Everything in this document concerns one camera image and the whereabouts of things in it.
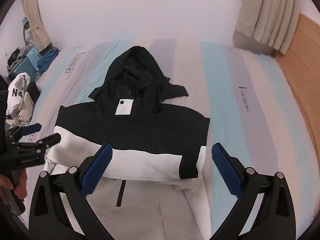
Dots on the beige folded garment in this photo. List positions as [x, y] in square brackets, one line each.
[19, 112]

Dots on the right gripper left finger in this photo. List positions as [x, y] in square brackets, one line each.
[93, 168]

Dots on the white and black hooded jacket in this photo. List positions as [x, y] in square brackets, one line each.
[140, 129]

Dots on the white printed shirt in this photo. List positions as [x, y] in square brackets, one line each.
[16, 93]

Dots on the left beige curtain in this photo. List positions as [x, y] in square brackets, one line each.
[38, 31]

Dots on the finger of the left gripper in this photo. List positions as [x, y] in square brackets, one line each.
[49, 141]
[26, 130]

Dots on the teal suitcase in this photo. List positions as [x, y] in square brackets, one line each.
[24, 60]

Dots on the beige curtain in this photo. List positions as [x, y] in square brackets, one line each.
[266, 25]
[38, 31]

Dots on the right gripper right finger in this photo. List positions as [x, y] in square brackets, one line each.
[228, 169]

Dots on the striped bed sheet mattress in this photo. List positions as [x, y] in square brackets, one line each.
[252, 112]

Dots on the right beige curtain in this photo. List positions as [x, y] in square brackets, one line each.
[266, 25]

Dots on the blue folded clothes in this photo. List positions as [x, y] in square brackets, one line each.
[45, 61]

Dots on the blue desk lamp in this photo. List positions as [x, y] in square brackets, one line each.
[26, 26]

